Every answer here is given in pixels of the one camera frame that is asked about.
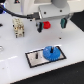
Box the beige connector block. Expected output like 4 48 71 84
13 18 24 37

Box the large blue gear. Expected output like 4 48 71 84
43 46 61 61

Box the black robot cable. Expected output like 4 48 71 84
0 2 40 20

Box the black framed peg base plate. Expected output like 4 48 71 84
26 46 66 68

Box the small red gear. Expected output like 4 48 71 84
43 21 51 29

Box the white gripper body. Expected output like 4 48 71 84
38 4 70 21

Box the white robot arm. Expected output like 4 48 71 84
21 0 70 32

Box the teal padded gripper finger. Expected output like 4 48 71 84
60 18 66 28
37 22 43 33

